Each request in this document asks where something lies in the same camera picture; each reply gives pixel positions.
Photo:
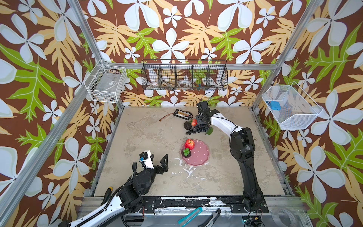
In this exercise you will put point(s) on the blue object in basket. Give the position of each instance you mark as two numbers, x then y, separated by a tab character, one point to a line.
274	105

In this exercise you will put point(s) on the black wire basket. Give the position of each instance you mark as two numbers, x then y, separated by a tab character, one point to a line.
175	74

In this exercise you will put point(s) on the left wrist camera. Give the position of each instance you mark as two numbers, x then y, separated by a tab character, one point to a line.
146	160

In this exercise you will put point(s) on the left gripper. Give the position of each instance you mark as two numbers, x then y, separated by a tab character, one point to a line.
164	168

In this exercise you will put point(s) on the pink dotted plate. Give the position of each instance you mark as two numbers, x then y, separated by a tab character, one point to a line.
200	154

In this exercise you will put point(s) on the white wire basket left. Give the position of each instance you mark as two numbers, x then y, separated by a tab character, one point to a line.
105	82

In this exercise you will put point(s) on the red strawberry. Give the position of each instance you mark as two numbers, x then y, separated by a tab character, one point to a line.
194	122

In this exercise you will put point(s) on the white wire basket right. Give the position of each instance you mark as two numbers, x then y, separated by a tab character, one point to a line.
298	109

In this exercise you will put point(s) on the green leaf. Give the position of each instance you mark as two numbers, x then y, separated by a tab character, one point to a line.
209	131

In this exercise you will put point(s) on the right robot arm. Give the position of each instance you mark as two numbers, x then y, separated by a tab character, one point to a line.
242	147

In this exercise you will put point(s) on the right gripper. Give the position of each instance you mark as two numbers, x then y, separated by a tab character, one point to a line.
197	118

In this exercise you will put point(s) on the dark avocado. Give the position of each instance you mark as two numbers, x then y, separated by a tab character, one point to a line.
187	125

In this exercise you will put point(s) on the dark grape bunch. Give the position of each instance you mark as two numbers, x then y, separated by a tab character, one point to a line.
198	129

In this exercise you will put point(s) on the white wire basket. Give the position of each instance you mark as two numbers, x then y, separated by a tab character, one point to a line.
298	109
105	82

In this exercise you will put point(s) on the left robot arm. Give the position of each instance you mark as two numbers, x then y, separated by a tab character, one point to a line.
110	208

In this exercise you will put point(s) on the teal utility knife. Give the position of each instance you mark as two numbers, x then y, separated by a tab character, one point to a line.
187	219

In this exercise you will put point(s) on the black tray with items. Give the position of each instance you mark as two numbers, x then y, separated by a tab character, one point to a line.
185	115

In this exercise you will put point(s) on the black grey tool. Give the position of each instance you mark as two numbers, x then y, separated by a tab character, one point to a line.
212	219

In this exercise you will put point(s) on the red apple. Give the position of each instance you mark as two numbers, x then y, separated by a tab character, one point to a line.
190	144

